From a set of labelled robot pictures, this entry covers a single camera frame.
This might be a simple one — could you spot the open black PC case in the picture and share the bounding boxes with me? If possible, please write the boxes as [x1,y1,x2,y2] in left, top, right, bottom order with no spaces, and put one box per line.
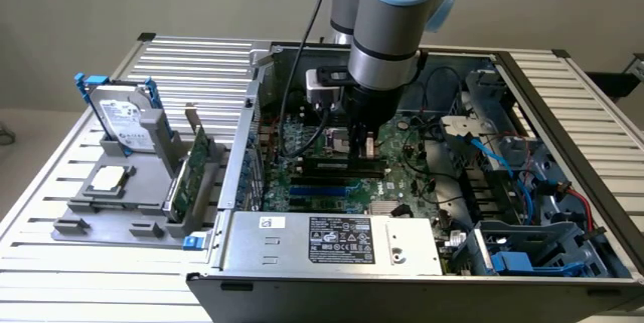
[186,41,644,323]

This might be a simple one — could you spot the black camera cable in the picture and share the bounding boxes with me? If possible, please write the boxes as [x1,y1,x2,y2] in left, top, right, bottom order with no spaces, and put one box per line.
[278,0,335,158]

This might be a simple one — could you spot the blue expansion slot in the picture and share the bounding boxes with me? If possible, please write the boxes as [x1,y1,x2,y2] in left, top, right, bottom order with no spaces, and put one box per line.
[290,185,355,196]

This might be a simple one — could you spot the green graphics card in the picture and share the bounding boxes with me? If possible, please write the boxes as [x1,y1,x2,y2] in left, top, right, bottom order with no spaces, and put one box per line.
[161,102,211,225]

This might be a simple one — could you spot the CPU socket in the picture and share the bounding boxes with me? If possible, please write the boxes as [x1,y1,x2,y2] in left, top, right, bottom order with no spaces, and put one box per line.
[323,125,355,155]

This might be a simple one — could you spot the grey disk bay blue latch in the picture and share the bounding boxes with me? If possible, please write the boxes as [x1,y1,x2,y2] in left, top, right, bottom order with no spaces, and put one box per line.
[470,220,618,279]

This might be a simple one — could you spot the silver chipset heatsink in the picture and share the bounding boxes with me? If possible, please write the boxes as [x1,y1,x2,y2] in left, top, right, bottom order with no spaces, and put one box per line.
[369,201,401,216]

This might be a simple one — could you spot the black RAM stick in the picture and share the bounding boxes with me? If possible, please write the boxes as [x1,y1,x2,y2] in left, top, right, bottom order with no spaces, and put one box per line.
[305,158,389,171]

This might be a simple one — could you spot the blue SATA wire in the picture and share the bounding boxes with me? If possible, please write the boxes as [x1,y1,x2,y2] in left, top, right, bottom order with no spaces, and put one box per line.
[463,131,549,226]

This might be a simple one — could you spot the black looped wire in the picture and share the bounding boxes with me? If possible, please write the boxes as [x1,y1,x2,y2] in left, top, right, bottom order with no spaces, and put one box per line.
[425,66,463,115]

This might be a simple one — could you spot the green motherboard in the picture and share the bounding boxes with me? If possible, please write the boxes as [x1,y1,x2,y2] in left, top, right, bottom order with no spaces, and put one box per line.
[250,106,478,224]

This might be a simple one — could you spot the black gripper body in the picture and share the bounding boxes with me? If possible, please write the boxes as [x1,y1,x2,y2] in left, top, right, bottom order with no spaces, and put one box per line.
[350,86,403,131]

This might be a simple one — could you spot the grey parts rack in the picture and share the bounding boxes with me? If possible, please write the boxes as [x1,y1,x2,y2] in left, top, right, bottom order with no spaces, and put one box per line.
[50,107,229,251]

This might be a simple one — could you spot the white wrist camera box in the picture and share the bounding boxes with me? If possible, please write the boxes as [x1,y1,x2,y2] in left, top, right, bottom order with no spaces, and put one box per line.
[306,66,353,105]

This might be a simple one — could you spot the black expansion slot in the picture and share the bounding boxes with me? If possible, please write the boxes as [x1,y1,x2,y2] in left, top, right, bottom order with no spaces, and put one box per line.
[290,176,385,188]

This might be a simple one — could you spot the blue disk caddy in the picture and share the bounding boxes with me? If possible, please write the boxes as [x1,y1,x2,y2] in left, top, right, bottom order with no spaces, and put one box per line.
[74,72,163,113]

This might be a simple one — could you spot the CPU chip with silver lid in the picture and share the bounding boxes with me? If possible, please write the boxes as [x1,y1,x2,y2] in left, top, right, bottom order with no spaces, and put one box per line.
[93,167,129,191]

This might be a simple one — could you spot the silver hard disk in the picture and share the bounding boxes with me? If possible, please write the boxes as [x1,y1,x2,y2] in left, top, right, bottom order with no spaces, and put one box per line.
[89,85,158,155]

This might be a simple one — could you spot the silver power supply unit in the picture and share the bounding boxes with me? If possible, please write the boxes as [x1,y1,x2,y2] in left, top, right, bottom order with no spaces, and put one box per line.
[221,211,446,278]

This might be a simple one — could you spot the red wire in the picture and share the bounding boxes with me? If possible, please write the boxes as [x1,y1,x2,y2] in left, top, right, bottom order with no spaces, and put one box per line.
[518,137,601,232]

